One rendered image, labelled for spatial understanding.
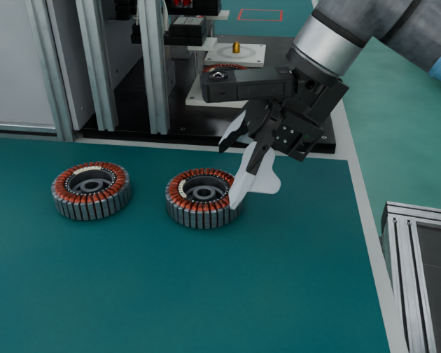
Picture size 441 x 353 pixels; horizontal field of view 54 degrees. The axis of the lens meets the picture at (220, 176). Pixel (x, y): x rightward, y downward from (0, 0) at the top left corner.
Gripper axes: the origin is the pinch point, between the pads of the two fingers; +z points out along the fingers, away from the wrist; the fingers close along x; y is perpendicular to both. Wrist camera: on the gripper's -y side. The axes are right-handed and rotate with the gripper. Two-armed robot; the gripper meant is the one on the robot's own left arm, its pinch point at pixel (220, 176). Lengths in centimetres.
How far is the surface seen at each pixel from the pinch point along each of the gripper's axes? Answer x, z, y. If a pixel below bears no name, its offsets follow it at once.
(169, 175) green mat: 8.9, 8.4, -3.9
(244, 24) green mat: 99, -5, 19
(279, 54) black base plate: 62, -8, 21
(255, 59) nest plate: 55, -5, 14
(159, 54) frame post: 19.5, -6.0, -12.8
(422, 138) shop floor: 144, 7, 149
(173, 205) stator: -3.0, 5.5, -4.8
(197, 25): 35.6, -9.7, -6.5
